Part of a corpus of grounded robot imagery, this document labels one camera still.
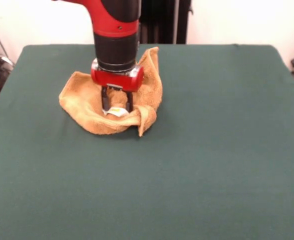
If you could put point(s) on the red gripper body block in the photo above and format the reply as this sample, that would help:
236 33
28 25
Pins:
117 81

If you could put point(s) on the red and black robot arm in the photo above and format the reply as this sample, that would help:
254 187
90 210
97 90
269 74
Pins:
114 50

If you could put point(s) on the dark green table cloth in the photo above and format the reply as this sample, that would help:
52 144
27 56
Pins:
212 150

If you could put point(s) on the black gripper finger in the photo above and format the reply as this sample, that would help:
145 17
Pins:
105 100
129 101

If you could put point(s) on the tan terry towel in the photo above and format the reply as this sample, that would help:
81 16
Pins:
79 100

